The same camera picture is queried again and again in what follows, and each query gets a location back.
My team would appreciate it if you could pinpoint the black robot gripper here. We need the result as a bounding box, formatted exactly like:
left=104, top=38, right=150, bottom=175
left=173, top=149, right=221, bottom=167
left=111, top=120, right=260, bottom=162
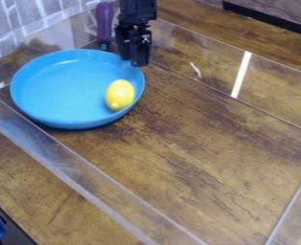
left=115, top=0, right=158, bottom=67

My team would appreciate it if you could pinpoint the blue round plastic plate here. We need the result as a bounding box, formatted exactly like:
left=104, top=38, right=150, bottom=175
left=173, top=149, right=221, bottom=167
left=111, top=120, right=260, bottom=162
left=11, top=49, right=146, bottom=130

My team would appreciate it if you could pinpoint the purple eggplant toy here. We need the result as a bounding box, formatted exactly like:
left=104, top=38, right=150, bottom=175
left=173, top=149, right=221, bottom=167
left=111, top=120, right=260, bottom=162
left=95, top=2, right=114, bottom=51

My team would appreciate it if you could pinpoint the yellow lemon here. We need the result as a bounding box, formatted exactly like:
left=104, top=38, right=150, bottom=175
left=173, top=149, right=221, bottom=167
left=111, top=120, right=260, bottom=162
left=106, top=79, right=135, bottom=111

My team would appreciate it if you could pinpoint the dark baseboard strip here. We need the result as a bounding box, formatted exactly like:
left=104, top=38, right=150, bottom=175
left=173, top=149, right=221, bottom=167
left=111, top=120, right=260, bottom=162
left=223, top=0, right=301, bottom=34

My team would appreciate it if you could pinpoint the clear acrylic enclosure wall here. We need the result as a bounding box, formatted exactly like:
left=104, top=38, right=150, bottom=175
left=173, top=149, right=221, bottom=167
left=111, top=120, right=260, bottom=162
left=0, top=0, right=301, bottom=245

